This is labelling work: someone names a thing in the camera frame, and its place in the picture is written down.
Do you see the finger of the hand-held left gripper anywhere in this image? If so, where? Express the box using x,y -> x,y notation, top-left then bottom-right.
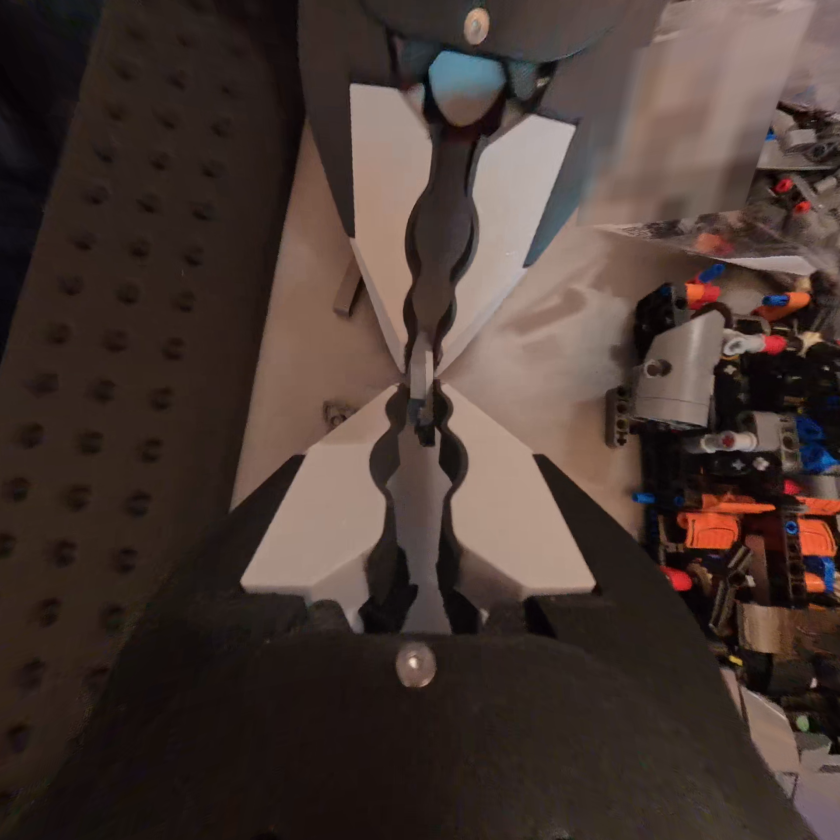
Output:
432,112 -> 577,378
350,83 -> 435,375

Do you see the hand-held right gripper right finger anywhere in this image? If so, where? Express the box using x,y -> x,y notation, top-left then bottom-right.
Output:
437,381 -> 598,614

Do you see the long grey lego beam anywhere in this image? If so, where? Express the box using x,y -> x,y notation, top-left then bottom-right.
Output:
332,258 -> 366,317

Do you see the partly built lego car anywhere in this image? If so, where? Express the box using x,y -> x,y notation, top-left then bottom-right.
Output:
602,262 -> 840,700

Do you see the clear bag of grey parts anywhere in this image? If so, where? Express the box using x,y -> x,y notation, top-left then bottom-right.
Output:
591,98 -> 840,278

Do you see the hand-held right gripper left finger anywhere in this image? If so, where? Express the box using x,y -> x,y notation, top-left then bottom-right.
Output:
239,384 -> 401,619

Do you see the black dotted edge pad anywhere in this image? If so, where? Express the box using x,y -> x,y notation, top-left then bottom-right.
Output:
0,0 -> 311,821

